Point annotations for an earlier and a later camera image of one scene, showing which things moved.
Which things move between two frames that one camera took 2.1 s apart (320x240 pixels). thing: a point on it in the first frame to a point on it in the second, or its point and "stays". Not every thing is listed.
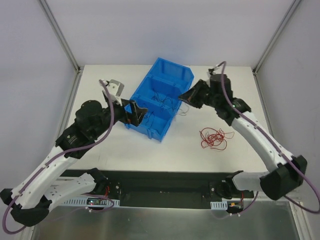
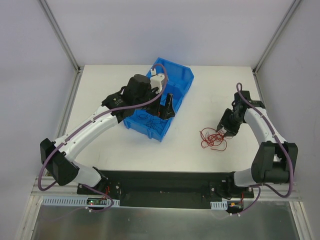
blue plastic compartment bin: x=159 y=92 stays
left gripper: x=124 y=110 to x=157 y=108
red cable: x=212 y=137 stays
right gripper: x=202 y=91 to x=227 y=122
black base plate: x=165 y=190 stays
